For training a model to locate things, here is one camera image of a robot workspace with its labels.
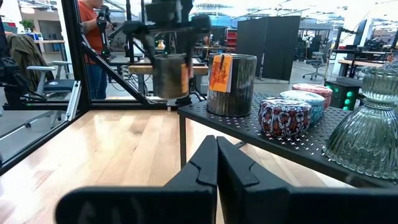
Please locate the dark floral patterned candle tin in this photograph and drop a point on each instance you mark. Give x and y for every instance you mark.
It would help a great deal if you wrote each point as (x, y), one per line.
(284, 119)

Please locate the black computer green lights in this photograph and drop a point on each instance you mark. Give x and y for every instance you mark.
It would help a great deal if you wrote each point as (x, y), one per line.
(339, 93)

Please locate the silver metal bracket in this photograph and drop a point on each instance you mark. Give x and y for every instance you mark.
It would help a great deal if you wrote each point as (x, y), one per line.
(74, 102)

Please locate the black partition wall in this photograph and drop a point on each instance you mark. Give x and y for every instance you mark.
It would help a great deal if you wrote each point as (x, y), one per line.
(273, 46)

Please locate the ribbed glass candlestick holder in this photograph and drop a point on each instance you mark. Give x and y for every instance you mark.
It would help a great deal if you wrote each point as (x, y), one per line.
(367, 140)

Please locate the blue patterned candle tin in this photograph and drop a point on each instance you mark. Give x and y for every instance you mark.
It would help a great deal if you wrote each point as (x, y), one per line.
(311, 101)

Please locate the grey office chair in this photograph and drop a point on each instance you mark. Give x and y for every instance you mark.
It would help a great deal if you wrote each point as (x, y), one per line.
(315, 62)
(59, 85)

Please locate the black aluminium table frame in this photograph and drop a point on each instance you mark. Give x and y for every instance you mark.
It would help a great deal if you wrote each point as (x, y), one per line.
(76, 62)

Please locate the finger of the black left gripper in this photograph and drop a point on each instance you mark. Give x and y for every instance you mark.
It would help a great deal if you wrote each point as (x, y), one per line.
(189, 53)
(147, 43)

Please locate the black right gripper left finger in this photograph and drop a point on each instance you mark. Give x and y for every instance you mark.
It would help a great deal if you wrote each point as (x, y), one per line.
(199, 174)

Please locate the pink patterned candle tin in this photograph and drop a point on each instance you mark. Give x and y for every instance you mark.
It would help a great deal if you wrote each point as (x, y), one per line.
(317, 90)

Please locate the silver candle can orange tag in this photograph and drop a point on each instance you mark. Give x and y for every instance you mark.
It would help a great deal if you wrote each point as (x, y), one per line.
(169, 77)
(242, 87)

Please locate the person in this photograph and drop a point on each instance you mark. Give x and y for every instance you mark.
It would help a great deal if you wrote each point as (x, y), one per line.
(93, 31)

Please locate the black perforated metal shelf riser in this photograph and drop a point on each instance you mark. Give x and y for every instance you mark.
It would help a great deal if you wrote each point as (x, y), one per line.
(242, 124)

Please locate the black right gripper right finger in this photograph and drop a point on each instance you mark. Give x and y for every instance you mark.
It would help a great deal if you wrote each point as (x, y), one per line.
(242, 186)

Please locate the wooden desk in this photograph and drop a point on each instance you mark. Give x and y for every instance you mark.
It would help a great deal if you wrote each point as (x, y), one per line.
(357, 63)
(140, 69)

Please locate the small potted plant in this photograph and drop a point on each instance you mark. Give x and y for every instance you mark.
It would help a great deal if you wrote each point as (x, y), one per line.
(27, 25)

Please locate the olive jacket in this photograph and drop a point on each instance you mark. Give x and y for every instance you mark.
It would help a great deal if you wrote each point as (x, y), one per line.
(25, 53)

